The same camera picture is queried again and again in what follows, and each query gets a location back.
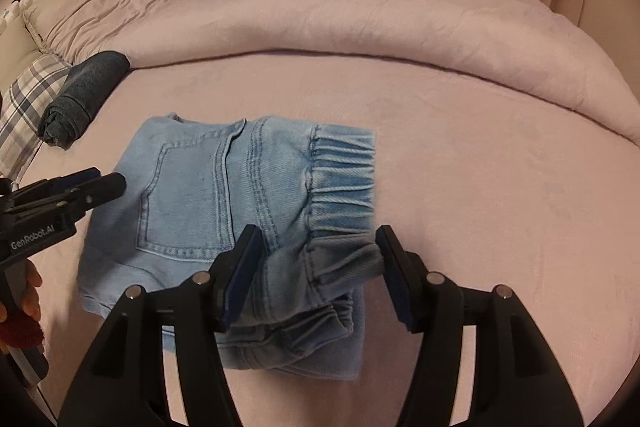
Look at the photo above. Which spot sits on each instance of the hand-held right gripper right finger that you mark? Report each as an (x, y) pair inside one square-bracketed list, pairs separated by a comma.
[(395, 282)]

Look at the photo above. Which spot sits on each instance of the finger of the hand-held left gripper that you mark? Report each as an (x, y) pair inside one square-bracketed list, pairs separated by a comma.
[(75, 178), (100, 192)]

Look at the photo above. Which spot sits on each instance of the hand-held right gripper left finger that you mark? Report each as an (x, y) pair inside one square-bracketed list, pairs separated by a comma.
[(245, 267)]

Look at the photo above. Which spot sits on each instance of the light blue denim pants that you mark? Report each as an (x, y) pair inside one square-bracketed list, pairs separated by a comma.
[(190, 192)]

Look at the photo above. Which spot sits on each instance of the person's left hand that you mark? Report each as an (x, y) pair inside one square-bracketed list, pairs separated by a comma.
[(32, 294)]

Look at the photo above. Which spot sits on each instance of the dark grey folded garment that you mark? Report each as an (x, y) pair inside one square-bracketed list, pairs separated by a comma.
[(85, 92)]

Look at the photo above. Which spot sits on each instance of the large plaid pillow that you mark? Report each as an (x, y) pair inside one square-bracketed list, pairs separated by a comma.
[(30, 92)]

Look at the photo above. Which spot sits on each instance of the dark red fuzzy cuff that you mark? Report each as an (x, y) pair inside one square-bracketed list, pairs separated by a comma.
[(20, 332)]

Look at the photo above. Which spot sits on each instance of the pink bed sheet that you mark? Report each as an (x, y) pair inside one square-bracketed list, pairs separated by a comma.
[(500, 207)]

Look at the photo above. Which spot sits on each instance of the beige pillow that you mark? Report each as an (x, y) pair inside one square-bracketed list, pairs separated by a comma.
[(15, 47)]

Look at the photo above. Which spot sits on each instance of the pink duvet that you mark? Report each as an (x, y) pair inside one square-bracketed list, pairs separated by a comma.
[(350, 7)]

